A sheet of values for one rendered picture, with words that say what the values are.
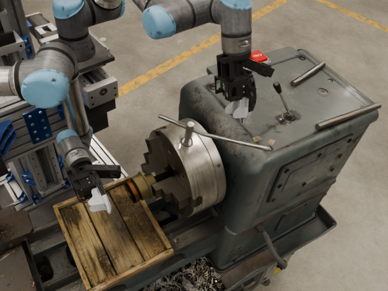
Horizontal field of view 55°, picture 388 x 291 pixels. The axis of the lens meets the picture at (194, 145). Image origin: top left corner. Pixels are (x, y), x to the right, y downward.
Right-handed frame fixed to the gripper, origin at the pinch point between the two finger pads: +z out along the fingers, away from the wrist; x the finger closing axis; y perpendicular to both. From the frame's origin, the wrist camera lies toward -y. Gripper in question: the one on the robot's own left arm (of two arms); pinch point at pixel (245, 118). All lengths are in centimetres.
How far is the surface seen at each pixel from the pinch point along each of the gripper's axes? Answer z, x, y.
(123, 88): 69, -214, -34
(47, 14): 23, -346, -10
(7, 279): 35, -18, 73
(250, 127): 8.7, -7.1, -7.4
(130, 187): 20.4, -17.5, 31.7
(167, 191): 22.4, -11.0, 22.2
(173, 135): 7.4, -16.4, 15.3
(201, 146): 10.3, -9.9, 9.4
